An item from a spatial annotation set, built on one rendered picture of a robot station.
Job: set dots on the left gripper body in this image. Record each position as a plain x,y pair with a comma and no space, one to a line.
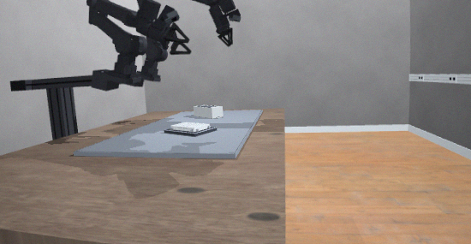
219,26

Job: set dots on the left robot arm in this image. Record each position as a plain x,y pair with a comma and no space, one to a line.
156,52

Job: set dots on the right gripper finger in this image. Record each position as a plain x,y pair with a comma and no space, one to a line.
174,52
169,34

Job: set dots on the white control panel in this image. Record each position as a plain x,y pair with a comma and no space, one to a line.
208,111

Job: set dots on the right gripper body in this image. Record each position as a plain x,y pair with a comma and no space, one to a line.
158,35

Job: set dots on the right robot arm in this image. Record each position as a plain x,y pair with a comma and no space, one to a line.
126,43

